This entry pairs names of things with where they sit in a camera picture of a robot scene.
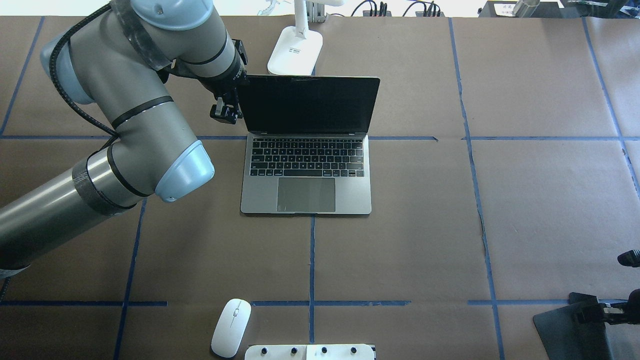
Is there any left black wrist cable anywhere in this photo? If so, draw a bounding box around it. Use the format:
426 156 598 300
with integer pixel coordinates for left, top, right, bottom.
0 4 121 301

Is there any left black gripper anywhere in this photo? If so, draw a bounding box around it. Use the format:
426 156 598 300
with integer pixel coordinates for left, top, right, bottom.
199 39 248 125

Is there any white desk lamp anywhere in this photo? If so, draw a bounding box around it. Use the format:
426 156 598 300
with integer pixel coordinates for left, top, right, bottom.
267 0 323 76

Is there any black orange connector strip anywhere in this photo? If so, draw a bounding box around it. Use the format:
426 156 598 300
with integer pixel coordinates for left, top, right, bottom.
350 0 445 18

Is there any black mouse pad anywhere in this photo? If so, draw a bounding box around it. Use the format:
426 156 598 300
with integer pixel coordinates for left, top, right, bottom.
532 292 614 360

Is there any white computer mouse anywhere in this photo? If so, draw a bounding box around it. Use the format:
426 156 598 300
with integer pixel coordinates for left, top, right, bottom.
210 298 252 359

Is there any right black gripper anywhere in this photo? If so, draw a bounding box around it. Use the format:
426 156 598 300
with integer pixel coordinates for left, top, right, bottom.
573 289 640 325

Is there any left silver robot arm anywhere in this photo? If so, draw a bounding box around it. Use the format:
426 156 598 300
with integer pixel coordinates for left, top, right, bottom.
0 0 247 279

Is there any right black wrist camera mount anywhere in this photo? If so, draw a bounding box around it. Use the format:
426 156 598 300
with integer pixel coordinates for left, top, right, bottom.
617 249 640 268

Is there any silver metal cylinder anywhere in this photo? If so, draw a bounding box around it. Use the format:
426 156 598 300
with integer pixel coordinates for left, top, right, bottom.
512 0 541 18

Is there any grey laptop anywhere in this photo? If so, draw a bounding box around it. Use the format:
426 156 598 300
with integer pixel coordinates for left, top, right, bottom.
238 74 381 215

